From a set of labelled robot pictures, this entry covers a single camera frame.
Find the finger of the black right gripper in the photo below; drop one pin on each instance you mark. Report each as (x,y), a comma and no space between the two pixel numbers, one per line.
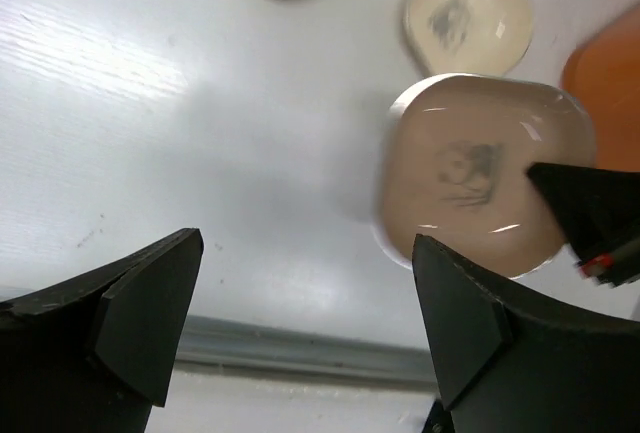
(596,209)

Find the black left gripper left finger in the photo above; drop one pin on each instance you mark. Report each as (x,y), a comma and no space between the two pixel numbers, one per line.
(95,353)

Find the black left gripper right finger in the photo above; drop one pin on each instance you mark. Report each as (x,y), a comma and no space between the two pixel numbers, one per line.
(510,359)

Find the brown plate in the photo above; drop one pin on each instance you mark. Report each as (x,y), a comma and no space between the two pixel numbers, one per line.
(455,163)

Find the orange plastic bin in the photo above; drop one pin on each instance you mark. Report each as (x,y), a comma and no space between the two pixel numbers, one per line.
(603,75)

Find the cream plate right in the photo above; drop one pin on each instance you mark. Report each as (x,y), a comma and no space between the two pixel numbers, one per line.
(486,37)

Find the aluminium rail frame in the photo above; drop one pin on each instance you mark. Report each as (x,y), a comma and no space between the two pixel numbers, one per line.
(232,345)

